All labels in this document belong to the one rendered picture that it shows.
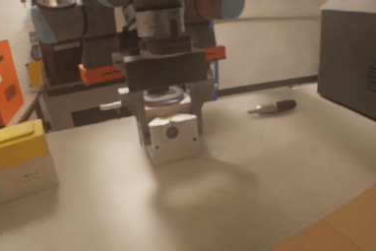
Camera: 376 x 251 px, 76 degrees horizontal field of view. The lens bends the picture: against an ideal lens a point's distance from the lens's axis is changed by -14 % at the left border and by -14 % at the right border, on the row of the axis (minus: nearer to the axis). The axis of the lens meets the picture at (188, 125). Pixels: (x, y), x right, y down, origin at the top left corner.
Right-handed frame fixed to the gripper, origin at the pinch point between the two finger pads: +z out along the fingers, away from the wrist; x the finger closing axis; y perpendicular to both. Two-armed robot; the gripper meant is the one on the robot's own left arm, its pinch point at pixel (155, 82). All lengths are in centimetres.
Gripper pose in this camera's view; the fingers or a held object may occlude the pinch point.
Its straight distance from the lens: 60.7
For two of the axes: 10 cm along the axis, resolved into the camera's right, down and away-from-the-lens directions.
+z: 2.5, 9.4, -2.5
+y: 1.8, -3.0, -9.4
